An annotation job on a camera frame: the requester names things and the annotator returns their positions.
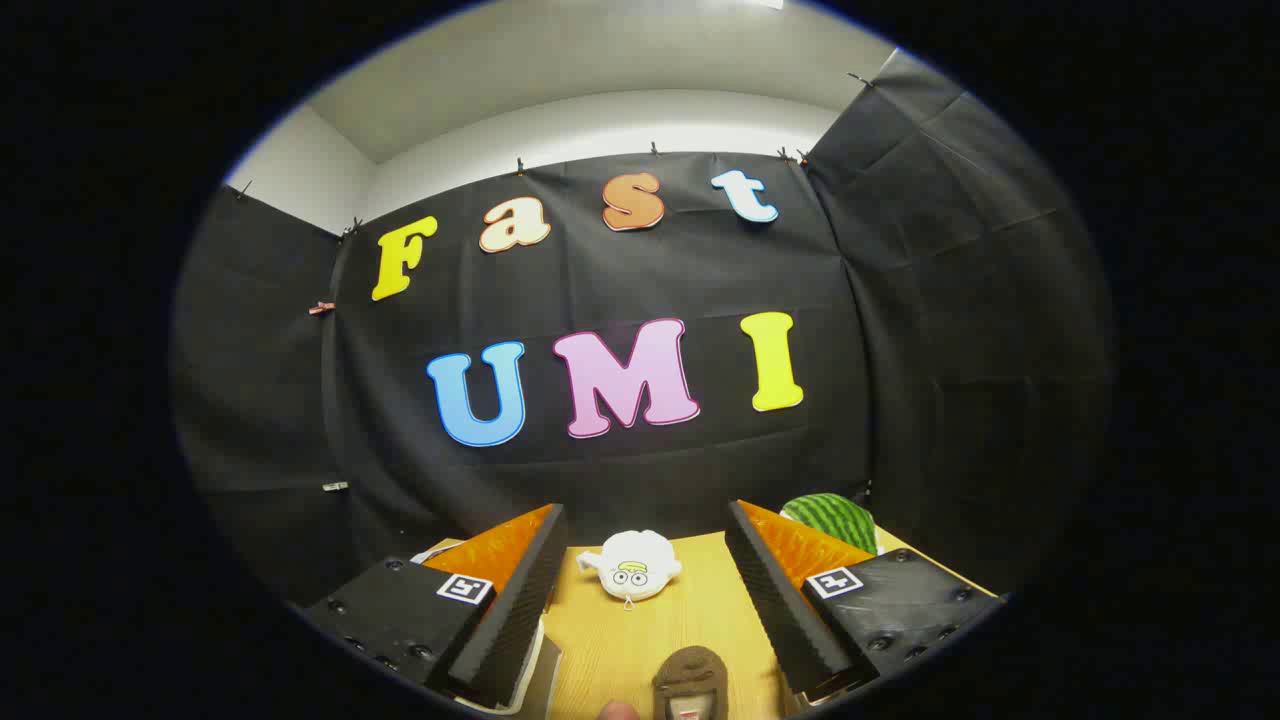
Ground white plush toy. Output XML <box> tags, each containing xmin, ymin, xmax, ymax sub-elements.
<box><xmin>577</xmin><ymin>529</ymin><xmax>683</xmax><ymax>611</ymax></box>

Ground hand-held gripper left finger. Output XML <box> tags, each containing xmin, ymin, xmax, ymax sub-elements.
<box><xmin>303</xmin><ymin>503</ymin><xmax>569</xmax><ymax>709</ymax></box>

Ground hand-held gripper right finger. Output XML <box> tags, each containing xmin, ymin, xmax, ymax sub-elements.
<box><xmin>725</xmin><ymin>499</ymin><xmax>1004</xmax><ymax>703</ymax></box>

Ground brown suede shoe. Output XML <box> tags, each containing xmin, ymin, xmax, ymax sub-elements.
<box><xmin>652</xmin><ymin>645</ymin><xmax>731</xmax><ymax>720</ymax></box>

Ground watermelon slice plush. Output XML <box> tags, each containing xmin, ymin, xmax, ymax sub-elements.
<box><xmin>780</xmin><ymin>493</ymin><xmax>879</xmax><ymax>556</ymax></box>

